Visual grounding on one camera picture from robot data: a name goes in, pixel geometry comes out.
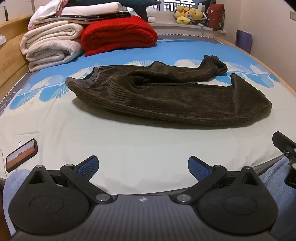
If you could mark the white fleece folded blanket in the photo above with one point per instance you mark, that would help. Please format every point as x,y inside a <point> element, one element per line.
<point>48,46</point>

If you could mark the blue fan print bed sheet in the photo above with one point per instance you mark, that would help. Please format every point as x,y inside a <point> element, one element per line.
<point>115,143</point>

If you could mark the person's leg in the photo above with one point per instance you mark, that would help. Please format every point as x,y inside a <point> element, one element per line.
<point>277,192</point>
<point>13,185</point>

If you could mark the person's right leg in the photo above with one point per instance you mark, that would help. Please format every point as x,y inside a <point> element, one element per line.
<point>277,192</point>

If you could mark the red folded blanket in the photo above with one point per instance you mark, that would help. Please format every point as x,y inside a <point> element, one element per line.
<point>120,34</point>

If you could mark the wooden headboard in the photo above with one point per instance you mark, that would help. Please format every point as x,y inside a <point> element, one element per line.
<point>11,69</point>

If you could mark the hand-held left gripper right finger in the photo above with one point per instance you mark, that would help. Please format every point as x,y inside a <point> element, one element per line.
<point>198,168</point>

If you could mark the red cushion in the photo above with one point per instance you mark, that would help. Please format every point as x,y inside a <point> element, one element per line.
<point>216,16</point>

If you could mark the black smartphone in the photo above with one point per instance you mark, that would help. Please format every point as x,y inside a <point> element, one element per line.
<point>22,155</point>

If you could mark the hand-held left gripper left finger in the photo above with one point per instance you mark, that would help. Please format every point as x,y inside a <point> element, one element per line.
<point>89,168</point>

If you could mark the window with railing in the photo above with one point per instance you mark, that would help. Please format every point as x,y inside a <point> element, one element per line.
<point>185,3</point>

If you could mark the pink and white cloth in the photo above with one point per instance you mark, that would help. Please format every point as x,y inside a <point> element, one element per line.
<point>46,11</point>

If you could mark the window sill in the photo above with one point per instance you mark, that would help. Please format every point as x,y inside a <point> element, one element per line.
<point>168,25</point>

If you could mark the small white box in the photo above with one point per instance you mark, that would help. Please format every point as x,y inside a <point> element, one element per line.
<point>2,39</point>

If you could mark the yellow plush toy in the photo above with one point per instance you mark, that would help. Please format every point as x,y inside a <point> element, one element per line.
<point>181,14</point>
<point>196,15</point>

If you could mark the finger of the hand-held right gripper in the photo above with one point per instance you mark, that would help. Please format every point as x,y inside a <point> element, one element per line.
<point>283,142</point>

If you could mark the teal shark plush toy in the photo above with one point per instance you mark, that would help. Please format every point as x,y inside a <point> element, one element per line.
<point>143,12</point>

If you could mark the person's left leg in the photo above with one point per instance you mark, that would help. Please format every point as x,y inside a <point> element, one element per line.
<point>13,185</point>

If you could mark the white folded duvet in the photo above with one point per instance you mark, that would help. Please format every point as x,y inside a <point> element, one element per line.
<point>92,9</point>

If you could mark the purple board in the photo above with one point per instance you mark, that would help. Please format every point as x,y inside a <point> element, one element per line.
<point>244,40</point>

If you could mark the white wall socket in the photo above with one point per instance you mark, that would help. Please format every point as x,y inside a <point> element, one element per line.
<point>291,13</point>

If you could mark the white plush toy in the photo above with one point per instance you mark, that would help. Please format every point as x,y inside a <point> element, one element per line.
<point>152,18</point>

